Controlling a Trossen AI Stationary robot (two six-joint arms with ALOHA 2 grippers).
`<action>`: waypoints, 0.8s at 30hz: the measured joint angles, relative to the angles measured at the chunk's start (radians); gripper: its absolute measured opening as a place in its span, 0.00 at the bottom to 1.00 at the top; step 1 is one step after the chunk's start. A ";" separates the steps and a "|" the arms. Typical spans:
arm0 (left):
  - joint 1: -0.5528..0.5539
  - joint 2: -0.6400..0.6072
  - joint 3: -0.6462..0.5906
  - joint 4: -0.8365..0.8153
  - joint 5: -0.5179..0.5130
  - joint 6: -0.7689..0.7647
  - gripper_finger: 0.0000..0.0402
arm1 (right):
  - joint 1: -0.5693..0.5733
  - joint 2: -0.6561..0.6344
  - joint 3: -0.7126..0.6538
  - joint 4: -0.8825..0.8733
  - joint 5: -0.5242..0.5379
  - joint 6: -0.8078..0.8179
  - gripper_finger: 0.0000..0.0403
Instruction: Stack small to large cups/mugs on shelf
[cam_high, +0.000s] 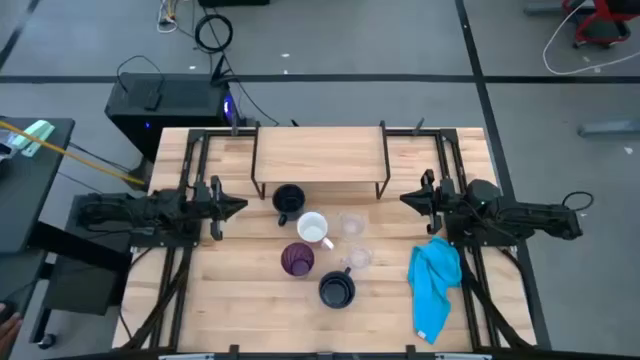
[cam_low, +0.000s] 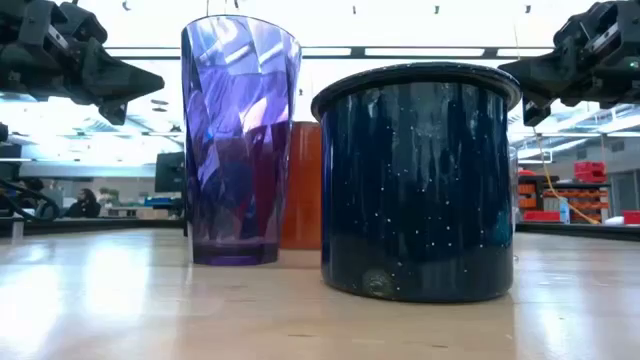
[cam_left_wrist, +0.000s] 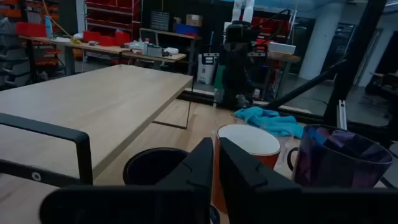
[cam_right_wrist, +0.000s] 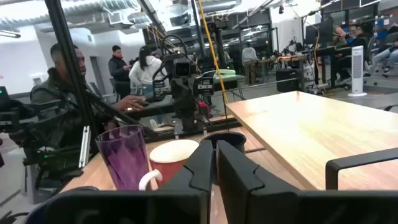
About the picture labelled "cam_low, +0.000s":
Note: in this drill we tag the flat red bin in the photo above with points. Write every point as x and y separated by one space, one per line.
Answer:
541 216

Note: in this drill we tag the orange-red mug white inside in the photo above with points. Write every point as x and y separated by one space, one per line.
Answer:
305 190

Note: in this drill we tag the rack with orange bins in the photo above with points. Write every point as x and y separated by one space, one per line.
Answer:
575 200

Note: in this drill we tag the red storage bin stack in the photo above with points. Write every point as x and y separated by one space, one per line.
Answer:
590 171

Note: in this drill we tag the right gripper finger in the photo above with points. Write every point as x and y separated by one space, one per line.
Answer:
536 111
542 75

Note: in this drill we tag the pale blue bottle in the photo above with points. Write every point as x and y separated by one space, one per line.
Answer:
565 211

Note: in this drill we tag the black ceiling light rail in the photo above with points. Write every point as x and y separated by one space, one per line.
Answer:
357 52

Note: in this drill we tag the black metal table frame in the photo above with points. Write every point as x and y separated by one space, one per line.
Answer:
100 226

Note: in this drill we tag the purple faceted plastic tumbler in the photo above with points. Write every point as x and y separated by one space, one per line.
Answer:
235 150

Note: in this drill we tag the green potted plant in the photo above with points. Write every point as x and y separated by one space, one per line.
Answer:
110 196

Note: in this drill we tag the black monitor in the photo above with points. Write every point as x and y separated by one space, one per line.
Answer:
169 172

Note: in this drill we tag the dark blue speckled enamel mug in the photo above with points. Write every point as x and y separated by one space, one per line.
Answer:
415 200

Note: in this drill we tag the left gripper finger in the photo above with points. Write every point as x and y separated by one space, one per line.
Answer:
115 77
114 112

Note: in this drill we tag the person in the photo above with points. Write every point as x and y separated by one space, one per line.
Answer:
84 207

